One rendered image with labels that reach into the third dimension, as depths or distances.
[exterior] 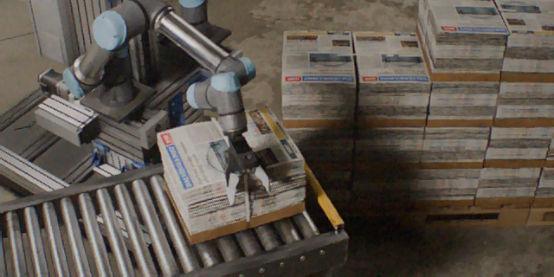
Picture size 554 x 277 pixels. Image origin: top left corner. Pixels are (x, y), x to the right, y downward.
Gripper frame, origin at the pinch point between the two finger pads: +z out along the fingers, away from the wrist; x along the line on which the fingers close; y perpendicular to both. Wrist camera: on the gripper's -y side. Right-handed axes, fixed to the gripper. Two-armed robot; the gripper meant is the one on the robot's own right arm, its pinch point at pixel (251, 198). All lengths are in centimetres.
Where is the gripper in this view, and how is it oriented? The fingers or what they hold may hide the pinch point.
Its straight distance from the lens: 207.3
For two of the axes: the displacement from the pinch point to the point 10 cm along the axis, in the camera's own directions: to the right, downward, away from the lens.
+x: -9.3, 2.3, -2.8
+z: 1.9, 9.7, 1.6
